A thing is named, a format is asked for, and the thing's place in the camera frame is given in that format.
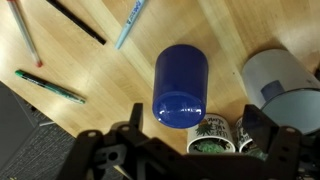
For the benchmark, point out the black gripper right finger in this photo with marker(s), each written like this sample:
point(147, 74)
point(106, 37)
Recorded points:
point(286, 153)

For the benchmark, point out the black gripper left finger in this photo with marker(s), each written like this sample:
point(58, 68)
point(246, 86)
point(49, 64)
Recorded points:
point(86, 153)

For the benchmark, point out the blue plastic cup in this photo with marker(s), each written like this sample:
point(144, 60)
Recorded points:
point(180, 80)

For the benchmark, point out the white succulent plant pot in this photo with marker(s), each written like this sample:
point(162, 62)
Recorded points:
point(210, 138)
point(240, 135)

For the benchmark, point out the dark green pen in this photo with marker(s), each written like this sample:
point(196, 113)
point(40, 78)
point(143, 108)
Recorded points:
point(50, 87)

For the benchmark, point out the grey metal cabinet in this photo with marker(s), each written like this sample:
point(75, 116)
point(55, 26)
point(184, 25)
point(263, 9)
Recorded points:
point(13, 133)

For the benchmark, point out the white enamel mug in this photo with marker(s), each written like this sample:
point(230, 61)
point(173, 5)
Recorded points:
point(273, 70)

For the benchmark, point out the thin black pen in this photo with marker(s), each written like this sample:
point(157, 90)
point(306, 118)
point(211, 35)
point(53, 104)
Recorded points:
point(76, 21)

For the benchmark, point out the red capped white pen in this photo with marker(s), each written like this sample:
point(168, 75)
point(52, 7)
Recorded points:
point(23, 33)

